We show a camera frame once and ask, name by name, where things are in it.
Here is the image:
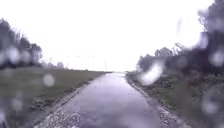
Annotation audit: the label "grass verge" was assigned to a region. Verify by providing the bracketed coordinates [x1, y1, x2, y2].
[125, 70, 224, 128]

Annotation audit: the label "dense trees and bushes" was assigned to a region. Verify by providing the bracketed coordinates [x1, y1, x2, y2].
[136, 0, 224, 79]

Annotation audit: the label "row of dark trees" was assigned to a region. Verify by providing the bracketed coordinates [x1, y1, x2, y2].
[0, 18, 66, 70]

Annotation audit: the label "gravel strip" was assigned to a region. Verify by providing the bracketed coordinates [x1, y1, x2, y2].
[125, 75, 194, 128]
[33, 79, 98, 128]

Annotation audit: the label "wet grey asphalt path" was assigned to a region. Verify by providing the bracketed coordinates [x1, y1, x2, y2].
[75, 71, 164, 128]

